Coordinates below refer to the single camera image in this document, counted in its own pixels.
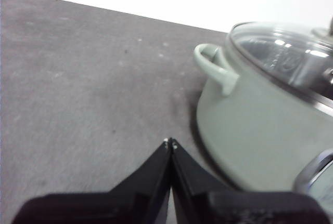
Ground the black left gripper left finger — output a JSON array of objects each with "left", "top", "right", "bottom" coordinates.
[{"left": 11, "top": 138, "right": 173, "bottom": 224}]

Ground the glass lid with green knob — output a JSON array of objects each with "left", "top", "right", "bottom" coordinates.
[{"left": 227, "top": 17, "right": 333, "bottom": 117}]

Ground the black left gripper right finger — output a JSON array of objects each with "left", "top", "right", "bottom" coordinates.
[{"left": 169, "top": 137, "right": 331, "bottom": 224}]

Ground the pale green electric cooking pot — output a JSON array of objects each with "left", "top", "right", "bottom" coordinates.
[{"left": 194, "top": 43, "right": 333, "bottom": 201}]

